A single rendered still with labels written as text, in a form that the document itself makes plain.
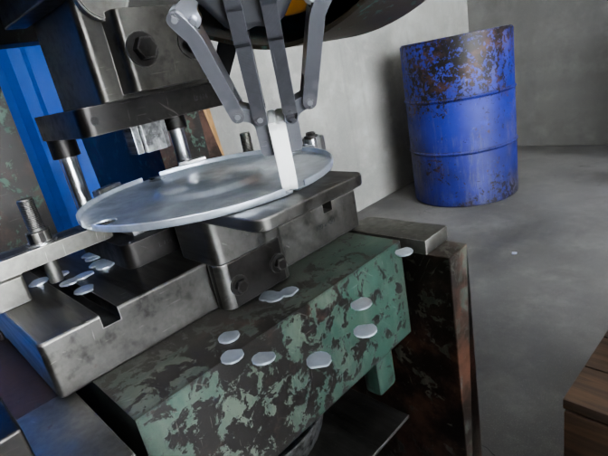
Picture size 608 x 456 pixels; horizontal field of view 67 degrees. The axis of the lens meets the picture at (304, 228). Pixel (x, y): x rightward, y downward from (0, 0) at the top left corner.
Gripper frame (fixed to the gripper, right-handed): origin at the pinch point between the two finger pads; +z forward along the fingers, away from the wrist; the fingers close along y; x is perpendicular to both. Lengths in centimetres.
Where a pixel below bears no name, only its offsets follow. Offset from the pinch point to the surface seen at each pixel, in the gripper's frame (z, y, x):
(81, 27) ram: -10.9, -17.4, 12.8
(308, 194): 3.0, 1.6, -3.5
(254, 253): 13.4, -5.7, 2.1
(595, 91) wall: 130, 205, 236
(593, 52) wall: 106, 203, 245
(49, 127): -0.5, -27.2, 15.9
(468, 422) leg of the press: 50, 19, -4
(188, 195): 4.6, -10.6, 2.8
